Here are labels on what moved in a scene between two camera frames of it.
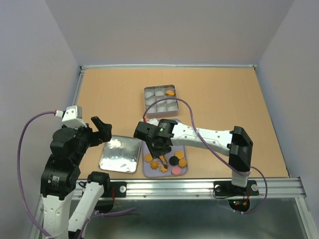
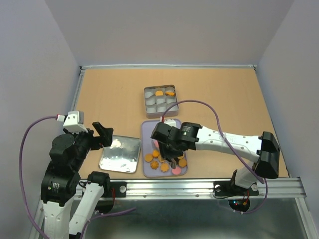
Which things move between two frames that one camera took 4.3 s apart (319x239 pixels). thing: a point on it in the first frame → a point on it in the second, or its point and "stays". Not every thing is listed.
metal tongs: [165, 164] → [173, 163]
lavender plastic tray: [176, 162] stays
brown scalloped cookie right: [182, 163] stays
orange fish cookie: [170, 93] stays
